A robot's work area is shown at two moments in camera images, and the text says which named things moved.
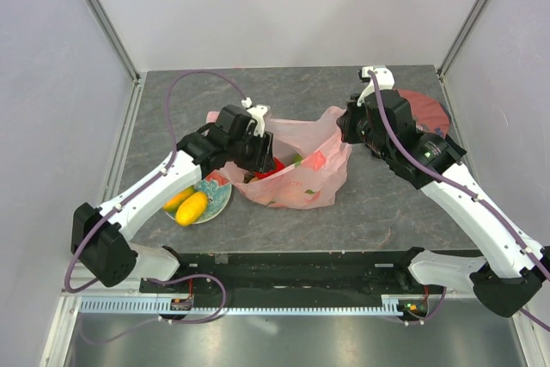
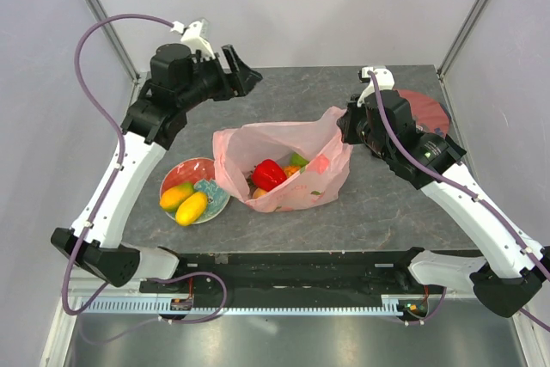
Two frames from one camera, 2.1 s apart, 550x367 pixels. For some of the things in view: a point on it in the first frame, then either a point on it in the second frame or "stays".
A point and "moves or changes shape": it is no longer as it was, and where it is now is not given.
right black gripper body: [357, 128] stays
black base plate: [291, 274] stays
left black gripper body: [252, 152] -> [210, 81]
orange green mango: [173, 204] stays
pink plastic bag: [308, 158] moves or changes shape
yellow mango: [191, 209] stays
